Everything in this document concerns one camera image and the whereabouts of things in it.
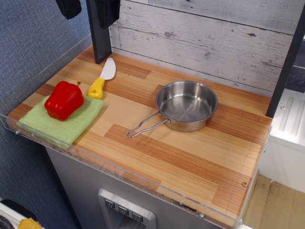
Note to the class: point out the clear acrylic edge guard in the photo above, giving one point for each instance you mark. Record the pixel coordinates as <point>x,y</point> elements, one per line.
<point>208,173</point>

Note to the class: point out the white toy sink unit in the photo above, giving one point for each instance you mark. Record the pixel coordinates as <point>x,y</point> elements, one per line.
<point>283,156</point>

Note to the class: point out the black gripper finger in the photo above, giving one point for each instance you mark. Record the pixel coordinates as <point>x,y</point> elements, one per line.
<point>108,12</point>
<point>69,8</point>

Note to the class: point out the yellow handled toy knife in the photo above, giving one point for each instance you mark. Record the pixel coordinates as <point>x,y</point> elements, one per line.
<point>108,72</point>

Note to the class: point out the dark left support post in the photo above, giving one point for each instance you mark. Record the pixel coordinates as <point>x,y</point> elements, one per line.
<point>100,37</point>

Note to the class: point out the grey toy fridge cabinet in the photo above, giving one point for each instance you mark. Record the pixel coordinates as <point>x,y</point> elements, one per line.
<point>82,183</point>

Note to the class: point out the dark right support post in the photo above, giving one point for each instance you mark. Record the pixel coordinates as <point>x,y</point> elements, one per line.
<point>287,66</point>

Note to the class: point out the dark support post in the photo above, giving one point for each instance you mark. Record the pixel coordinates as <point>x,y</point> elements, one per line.
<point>287,66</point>
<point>100,37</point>

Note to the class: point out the red toy bell pepper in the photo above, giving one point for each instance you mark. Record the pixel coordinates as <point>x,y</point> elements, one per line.
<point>64,100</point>

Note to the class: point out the silver dispenser button panel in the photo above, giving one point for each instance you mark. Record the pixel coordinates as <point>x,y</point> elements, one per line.
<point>120,213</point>

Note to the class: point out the green folded cloth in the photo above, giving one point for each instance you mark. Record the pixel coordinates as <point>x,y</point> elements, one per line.
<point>61,133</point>

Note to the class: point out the stainless steel pot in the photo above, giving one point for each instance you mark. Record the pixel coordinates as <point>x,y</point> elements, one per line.
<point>184,106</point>

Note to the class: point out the yellow object bottom left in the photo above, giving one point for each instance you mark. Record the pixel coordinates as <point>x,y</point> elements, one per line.
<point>29,224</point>

